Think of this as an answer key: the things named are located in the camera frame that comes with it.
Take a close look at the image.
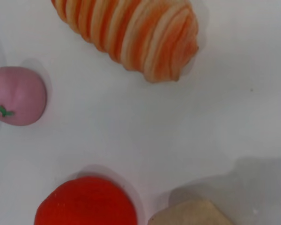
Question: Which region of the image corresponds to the beige egg yolk pastry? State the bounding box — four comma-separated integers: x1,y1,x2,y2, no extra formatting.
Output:
147,199,236,225

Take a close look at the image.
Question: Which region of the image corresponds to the orange striped long bread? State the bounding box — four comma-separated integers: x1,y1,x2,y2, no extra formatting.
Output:
51,0,200,83

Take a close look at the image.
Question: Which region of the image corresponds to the red bell pepper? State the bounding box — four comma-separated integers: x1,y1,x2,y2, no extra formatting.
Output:
34,176,138,225

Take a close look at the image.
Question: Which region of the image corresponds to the pink peach bun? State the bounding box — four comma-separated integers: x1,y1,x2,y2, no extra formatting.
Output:
0,66,47,127

